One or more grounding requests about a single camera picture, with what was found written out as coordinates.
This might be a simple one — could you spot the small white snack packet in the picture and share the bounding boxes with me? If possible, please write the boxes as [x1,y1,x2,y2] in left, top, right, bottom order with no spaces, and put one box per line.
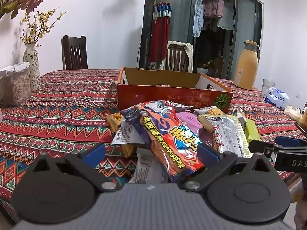
[236,107,247,125]

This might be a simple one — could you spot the pink hanging garment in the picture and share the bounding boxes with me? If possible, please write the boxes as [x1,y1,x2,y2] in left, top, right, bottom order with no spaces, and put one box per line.
[203,0,226,18]

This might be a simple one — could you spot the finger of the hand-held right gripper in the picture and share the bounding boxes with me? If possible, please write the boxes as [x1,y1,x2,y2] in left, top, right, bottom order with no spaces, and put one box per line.
[249,136,307,160]

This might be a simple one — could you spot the clear glass cup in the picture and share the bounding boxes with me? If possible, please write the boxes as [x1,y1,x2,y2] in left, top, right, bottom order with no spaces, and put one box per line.
[261,78,276,98]

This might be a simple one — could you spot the brown wooden chair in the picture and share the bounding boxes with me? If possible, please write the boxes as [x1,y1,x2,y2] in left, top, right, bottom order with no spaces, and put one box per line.
[165,41,191,72]

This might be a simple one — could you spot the chair with cream cloth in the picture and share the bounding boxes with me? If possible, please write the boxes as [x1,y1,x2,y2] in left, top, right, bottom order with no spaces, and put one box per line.
[160,41,193,72]

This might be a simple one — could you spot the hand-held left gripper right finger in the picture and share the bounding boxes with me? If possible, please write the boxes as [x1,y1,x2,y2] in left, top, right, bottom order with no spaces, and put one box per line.
[179,144,276,193]

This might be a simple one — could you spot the large orange blue snack packet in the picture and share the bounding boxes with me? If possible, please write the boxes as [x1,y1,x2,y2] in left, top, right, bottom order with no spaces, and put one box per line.
[119,101,205,183]

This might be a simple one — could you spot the gold cracker packet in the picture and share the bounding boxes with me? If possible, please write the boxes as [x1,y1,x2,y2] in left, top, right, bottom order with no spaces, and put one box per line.
[106,112,135,159]

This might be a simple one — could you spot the pink snack packet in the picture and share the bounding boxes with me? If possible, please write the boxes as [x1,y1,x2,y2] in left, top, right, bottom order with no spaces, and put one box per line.
[176,111,205,137]

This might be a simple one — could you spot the white grey snack packet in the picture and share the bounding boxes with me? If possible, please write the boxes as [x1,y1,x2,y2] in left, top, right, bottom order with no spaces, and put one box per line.
[129,148,169,184]

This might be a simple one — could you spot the white blue tissue pack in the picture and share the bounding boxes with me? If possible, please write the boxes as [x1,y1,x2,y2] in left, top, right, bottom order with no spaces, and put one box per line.
[264,86,290,109]

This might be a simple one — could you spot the sliding glass door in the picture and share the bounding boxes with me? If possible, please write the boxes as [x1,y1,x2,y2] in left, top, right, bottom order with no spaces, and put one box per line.
[139,0,263,79]

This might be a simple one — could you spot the white packet with dark print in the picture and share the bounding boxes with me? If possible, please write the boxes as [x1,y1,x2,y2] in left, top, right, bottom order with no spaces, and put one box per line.
[171,102,195,113]

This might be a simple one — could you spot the floral ceramic vase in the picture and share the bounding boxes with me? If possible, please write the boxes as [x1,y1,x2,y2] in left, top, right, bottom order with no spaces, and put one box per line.
[23,44,42,92]

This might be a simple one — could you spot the clear container with white lid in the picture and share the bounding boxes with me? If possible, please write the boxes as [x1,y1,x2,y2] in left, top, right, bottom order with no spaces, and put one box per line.
[0,62,31,107]

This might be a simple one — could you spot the white hanging garment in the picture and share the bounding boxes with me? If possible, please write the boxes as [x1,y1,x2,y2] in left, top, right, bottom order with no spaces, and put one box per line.
[217,5,235,30]

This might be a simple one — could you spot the black lamp cable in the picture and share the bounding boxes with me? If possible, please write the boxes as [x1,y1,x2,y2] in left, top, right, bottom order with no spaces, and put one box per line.
[137,37,142,68]

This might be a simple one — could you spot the dark wooden chair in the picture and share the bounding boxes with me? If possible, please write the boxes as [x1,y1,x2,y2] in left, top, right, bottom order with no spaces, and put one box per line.
[61,35,89,70]

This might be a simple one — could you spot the yellow thermos jug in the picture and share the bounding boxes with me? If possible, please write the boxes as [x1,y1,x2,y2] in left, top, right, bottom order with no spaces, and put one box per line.
[233,40,261,91]

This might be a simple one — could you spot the orange cardboard box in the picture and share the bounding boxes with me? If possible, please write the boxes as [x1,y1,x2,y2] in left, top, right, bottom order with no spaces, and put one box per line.
[117,67,234,114]

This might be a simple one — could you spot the yellow flower branches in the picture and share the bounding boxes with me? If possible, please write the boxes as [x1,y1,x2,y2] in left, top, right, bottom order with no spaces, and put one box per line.
[20,8,68,47]

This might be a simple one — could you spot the light blue hanging shirt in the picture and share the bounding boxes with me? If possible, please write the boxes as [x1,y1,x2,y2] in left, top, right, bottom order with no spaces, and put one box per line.
[192,0,204,37]

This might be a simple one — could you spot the white orange cracker packet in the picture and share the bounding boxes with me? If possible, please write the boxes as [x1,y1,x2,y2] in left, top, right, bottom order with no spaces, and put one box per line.
[193,107,227,118]

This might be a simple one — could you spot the silver packet with red print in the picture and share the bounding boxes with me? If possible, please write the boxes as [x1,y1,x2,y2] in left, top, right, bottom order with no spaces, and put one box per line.
[204,114,251,159]

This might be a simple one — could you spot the green snack packet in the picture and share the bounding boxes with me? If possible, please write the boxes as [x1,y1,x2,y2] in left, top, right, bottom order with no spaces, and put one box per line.
[240,118,261,144]

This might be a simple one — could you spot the cream crumpled bag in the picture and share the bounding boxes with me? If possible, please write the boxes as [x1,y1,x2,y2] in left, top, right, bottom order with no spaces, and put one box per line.
[284,105,303,125]

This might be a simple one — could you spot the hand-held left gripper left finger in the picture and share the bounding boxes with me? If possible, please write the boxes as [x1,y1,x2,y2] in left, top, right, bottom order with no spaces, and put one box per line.
[31,143,120,194]

